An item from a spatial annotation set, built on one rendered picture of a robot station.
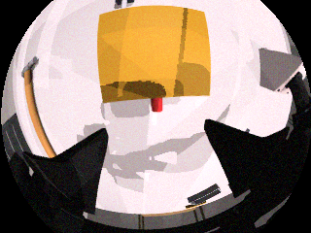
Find red cylinder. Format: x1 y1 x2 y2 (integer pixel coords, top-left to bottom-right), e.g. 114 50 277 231
151 98 163 113

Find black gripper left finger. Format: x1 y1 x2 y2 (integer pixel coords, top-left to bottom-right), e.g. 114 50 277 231
22 128 109 215

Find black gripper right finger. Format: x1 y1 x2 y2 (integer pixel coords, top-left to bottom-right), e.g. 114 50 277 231
205 118 289 198

